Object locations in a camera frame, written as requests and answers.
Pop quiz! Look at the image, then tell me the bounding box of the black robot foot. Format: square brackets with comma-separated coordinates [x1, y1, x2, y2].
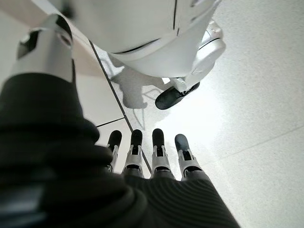
[154, 81, 201, 110]

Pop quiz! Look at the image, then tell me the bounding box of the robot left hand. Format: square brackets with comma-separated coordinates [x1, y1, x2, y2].
[0, 14, 242, 228]

